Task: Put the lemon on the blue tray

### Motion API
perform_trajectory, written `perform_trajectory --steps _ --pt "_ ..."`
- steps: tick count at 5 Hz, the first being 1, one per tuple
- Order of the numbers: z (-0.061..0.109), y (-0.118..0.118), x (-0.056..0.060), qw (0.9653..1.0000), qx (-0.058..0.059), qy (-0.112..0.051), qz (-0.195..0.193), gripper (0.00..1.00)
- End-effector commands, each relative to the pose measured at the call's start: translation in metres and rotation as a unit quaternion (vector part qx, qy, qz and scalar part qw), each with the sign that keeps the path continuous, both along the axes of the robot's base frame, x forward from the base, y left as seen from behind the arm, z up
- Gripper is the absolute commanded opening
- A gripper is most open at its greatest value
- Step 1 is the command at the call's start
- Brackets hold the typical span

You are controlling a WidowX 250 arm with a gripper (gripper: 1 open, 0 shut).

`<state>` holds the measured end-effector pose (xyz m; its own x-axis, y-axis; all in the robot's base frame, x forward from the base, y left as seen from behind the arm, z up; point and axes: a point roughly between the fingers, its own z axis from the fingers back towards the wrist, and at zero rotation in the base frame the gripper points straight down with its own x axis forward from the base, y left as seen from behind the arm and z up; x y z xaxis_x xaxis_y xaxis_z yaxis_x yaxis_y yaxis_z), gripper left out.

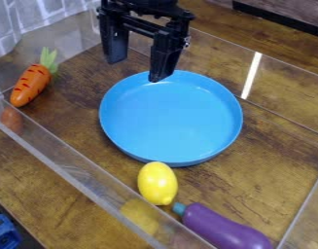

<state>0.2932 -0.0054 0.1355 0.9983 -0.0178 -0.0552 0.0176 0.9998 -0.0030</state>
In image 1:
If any yellow toy lemon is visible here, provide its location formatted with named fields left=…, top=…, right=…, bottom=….
left=138, top=161, right=178, bottom=205

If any blue round tray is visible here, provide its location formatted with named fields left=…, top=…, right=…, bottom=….
left=99, top=70, right=243, bottom=167

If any purple toy eggplant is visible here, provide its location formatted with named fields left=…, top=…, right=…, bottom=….
left=173, top=202, right=273, bottom=249

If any orange toy carrot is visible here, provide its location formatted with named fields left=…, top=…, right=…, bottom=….
left=11, top=47, right=59, bottom=107

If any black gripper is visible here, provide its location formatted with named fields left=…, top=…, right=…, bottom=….
left=98, top=0, right=195, bottom=83

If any blue object at corner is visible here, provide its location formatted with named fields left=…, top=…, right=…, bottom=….
left=0, top=214, right=23, bottom=249

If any clear acrylic enclosure wall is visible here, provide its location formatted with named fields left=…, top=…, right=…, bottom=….
left=0, top=0, right=318, bottom=249

